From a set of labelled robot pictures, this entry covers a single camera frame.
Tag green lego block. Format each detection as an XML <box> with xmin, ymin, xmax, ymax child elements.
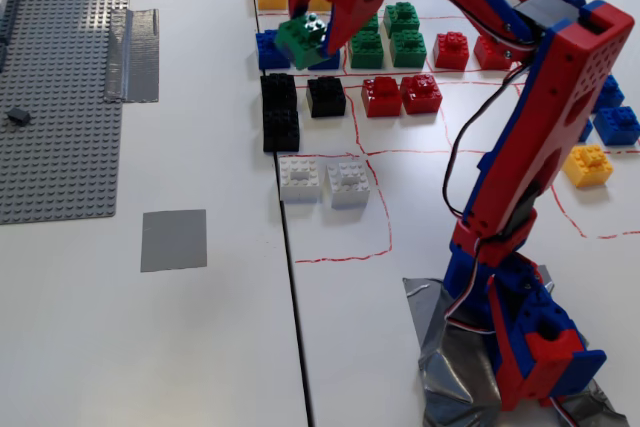
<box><xmin>388</xmin><ymin>29</ymin><xmax>428</xmax><ymax>69</ymax></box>
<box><xmin>383</xmin><ymin>0</ymin><xmax>421</xmax><ymax>39</ymax></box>
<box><xmin>348</xmin><ymin>29</ymin><xmax>386</xmax><ymax>70</ymax></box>
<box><xmin>359</xmin><ymin>11</ymin><xmax>381</xmax><ymax>37</ymax></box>
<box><xmin>273</xmin><ymin>12</ymin><xmax>329</xmax><ymax>71</ymax></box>

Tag red lego block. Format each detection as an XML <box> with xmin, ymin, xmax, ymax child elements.
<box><xmin>399</xmin><ymin>74</ymin><xmax>444</xmax><ymax>116</ymax></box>
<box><xmin>472</xmin><ymin>35</ymin><xmax>516</xmax><ymax>71</ymax></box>
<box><xmin>432</xmin><ymin>31</ymin><xmax>472</xmax><ymax>70</ymax></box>
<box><xmin>360</xmin><ymin>75</ymin><xmax>403</xmax><ymax>119</ymax></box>

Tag black lego block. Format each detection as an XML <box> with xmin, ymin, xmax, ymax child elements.
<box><xmin>262</xmin><ymin>109</ymin><xmax>301</xmax><ymax>153</ymax></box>
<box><xmin>306</xmin><ymin>75</ymin><xmax>347</xmax><ymax>119</ymax></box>
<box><xmin>260</xmin><ymin>72</ymin><xmax>298</xmax><ymax>113</ymax></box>

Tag white lego block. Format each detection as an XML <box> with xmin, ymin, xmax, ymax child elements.
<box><xmin>278</xmin><ymin>156</ymin><xmax>321</xmax><ymax>203</ymax></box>
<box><xmin>324</xmin><ymin>160</ymin><xmax>372</xmax><ymax>210</ymax></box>

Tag long grey tape strip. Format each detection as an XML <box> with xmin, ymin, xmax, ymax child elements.
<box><xmin>103</xmin><ymin>8</ymin><xmax>161</xmax><ymax>104</ymax></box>

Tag grey tape patch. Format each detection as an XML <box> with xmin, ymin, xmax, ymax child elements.
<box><xmin>140</xmin><ymin>209</ymin><xmax>208</xmax><ymax>273</ymax></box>

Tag grey lego baseplate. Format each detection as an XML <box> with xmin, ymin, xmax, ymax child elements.
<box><xmin>0</xmin><ymin>0</ymin><xmax>135</xmax><ymax>226</ymax></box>

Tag grey lego brick row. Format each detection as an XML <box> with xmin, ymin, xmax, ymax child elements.
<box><xmin>0</xmin><ymin>0</ymin><xmax>21</xmax><ymax>73</ymax></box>

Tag thin servo cable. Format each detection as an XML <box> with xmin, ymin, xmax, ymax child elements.
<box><xmin>442</xmin><ymin>61</ymin><xmax>534</xmax><ymax>221</ymax></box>
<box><xmin>444</xmin><ymin>241</ymin><xmax>496</xmax><ymax>336</ymax></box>

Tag crumpled grey duct tape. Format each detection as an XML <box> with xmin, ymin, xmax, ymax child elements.
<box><xmin>402</xmin><ymin>276</ymin><xmax>631</xmax><ymax>427</ymax></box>

